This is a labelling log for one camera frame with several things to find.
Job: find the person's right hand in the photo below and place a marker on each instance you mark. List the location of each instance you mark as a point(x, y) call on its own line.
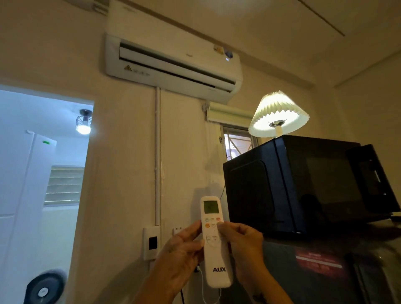
point(247, 250)

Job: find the person's left hand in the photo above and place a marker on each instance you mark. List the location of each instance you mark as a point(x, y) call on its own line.
point(178, 256)

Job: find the person's left thumb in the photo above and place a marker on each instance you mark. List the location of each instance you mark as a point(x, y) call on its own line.
point(195, 246)

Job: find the person's right thumb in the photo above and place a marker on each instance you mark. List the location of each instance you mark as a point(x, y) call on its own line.
point(224, 231)

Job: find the white air conditioner remote control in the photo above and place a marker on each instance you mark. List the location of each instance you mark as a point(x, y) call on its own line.
point(215, 241)

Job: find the person's right forearm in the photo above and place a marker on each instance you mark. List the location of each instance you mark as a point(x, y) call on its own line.
point(266, 288)

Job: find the person's left forearm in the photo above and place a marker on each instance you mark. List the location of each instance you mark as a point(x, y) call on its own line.
point(153, 289)

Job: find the black microwave oven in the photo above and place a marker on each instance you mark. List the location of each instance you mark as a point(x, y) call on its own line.
point(300, 184)

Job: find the window with metal grille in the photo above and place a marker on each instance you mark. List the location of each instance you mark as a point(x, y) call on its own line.
point(236, 142)

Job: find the dark grey refrigerator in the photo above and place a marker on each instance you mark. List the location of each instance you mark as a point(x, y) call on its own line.
point(329, 266)

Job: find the white roller blind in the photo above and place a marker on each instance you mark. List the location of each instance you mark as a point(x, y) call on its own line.
point(228, 114)

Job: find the white pleated table lamp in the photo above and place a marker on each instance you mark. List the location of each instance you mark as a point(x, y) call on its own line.
point(278, 114)

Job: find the white louvered window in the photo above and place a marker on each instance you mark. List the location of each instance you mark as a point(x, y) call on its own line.
point(64, 185)

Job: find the black round fan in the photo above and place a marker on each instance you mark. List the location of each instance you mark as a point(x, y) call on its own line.
point(44, 289)

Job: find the caged ceiling light bulb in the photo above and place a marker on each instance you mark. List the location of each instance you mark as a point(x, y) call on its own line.
point(84, 122)

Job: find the white tall cabinet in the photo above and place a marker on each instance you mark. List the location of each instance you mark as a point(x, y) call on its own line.
point(22, 200)

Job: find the white wall power socket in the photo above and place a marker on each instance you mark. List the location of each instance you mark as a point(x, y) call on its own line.
point(178, 230)

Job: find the white wall switch box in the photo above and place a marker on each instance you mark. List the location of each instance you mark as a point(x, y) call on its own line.
point(151, 243)

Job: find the white wall air conditioner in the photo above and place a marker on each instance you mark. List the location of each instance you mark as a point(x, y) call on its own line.
point(174, 53)

